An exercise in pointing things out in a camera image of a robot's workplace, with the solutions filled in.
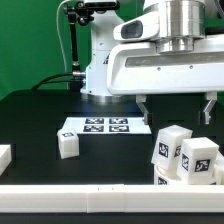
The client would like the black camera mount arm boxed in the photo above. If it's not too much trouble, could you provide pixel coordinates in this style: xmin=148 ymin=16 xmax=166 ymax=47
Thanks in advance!
xmin=64 ymin=1 xmax=93 ymax=79

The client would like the white round stool seat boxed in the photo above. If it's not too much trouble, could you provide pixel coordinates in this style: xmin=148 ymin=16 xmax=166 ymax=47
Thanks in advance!
xmin=154 ymin=165 xmax=223 ymax=185

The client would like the black cable bundle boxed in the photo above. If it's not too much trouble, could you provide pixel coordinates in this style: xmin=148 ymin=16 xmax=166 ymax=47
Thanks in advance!
xmin=31 ymin=73 xmax=86 ymax=91

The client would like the white left fence bar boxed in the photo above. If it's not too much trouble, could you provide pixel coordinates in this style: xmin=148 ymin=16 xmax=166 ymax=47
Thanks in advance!
xmin=0 ymin=145 xmax=12 ymax=176

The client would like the white front fence bar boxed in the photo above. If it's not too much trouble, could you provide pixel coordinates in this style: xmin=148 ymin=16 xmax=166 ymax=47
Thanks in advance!
xmin=0 ymin=185 xmax=224 ymax=213

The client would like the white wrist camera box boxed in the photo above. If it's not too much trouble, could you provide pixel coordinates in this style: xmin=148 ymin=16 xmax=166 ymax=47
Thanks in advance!
xmin=113 ymin=19 xmax=159 ymax=42

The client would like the white marker sheet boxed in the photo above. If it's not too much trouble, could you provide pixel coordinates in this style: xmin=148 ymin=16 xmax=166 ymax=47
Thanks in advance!
xmin=63 ymin=117 xmax=151 ymax=134

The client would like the white cable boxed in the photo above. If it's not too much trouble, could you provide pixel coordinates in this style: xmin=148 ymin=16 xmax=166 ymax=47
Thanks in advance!
xmin=55 ymin=0 xmax=73 ymax=73

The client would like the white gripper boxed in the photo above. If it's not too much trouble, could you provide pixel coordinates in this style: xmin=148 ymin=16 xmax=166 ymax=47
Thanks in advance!
xmin=107 ymin=35 xmax=224 ymax=125

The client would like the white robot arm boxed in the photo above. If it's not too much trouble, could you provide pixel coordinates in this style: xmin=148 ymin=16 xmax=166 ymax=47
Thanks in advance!
xmin=106 ymin=0 xmax=224 ymax=123

